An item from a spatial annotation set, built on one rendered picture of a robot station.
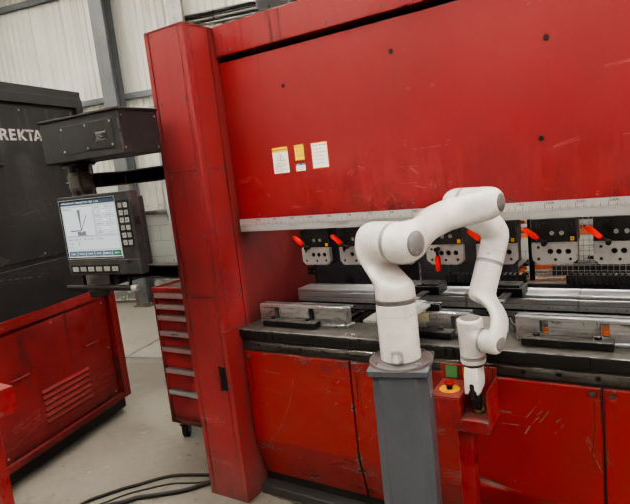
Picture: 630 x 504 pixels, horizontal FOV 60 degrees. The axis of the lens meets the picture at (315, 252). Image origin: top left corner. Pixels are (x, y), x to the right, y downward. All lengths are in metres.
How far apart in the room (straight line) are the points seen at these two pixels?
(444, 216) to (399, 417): 0.61
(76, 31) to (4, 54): 1.31
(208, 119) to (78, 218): 0.73
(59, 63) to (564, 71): 7.54
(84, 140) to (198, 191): 0.53
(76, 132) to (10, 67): 6.78
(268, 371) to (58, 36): 6.93
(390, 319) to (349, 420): 1.01
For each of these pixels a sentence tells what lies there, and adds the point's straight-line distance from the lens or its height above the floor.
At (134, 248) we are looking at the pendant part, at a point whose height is 1.35.
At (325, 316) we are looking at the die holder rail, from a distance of 2.54.
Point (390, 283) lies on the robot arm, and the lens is 1.58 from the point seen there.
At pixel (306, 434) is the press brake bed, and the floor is 0.38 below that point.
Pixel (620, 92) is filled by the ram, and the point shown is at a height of 1.73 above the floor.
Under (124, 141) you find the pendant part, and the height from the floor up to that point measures 1.80.
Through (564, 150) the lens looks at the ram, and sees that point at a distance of 2.07.
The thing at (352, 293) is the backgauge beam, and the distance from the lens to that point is 2.74.
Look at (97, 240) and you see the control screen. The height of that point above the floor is 1.40.
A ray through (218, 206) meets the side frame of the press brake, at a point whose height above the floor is 1.48.
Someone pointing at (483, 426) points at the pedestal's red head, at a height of 0.69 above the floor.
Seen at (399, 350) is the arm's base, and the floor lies 1.05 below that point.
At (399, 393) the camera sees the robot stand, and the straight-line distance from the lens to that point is 1.65.
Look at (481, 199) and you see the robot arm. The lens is 1.77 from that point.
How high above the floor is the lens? 1.59
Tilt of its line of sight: 8 degrees down
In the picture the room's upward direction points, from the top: 6 degrees counter-clockwise
